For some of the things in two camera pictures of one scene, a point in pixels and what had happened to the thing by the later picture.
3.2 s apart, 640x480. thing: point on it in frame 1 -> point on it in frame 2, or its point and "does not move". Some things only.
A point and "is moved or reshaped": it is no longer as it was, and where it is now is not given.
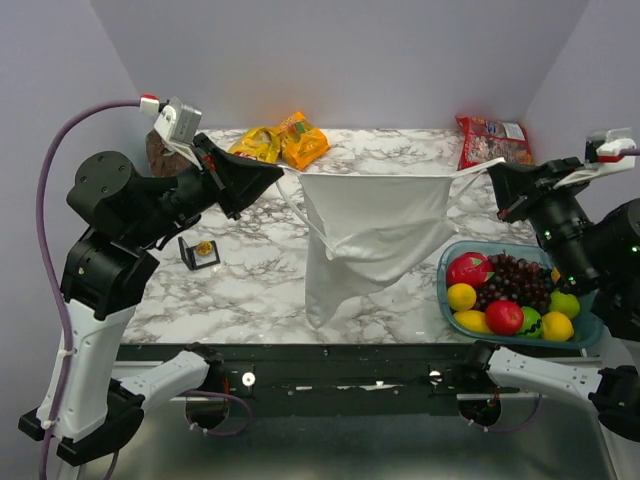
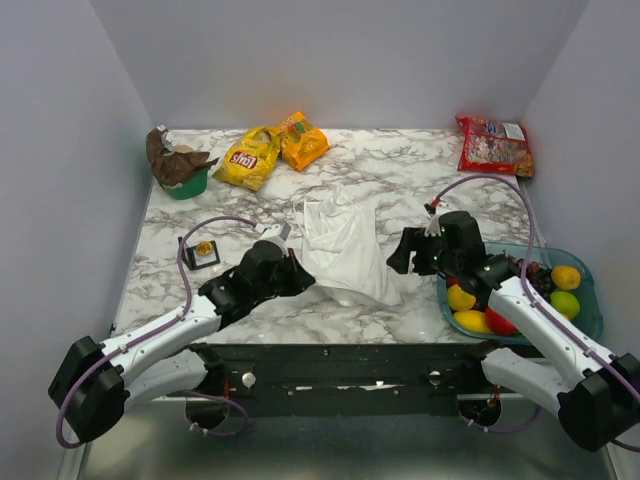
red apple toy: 504,317 does not move
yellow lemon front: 472,320 does not move
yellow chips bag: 264,143 does not move
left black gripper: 235,180 -> 300,278
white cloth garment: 368,230 is moved or reshaped
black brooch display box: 204,253 does not move
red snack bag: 485,140 does not move
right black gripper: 517,186 -> 417,241
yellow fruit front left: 461,296 does not move
